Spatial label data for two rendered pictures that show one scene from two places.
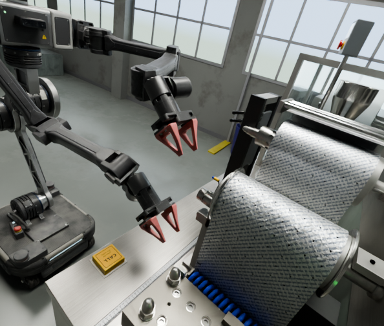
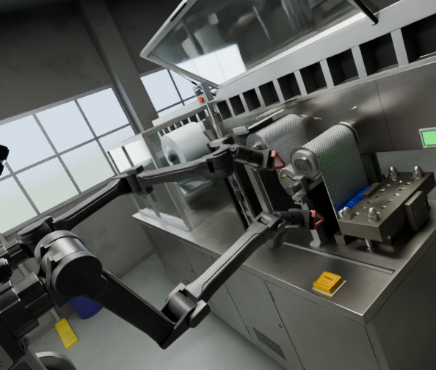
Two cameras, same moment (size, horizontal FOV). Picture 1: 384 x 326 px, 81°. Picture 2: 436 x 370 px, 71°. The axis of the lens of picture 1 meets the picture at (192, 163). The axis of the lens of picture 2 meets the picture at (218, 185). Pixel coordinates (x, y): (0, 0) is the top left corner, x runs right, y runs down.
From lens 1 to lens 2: 105 cm
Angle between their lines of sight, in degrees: 56
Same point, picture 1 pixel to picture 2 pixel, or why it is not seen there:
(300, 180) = (289, 145)
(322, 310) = not seen: hidden behind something
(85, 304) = (371, 283)
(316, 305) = not seen: hidden behind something
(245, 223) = (329, 153)
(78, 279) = (351, 295)
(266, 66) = (12, 213)
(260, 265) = (344, 161)
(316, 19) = (17, 141)
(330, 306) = not seen: hidden behind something
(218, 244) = (332, 179)
